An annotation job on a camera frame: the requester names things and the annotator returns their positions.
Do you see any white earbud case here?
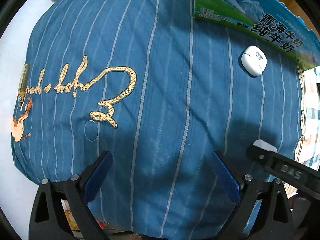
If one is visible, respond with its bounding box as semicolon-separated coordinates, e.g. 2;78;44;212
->
241;46;267;77

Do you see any blue striped cloth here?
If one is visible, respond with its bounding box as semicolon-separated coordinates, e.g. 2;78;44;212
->
11;0;302;239

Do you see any open cardboard box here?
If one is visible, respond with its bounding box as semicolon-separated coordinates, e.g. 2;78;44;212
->
194;0;319;70

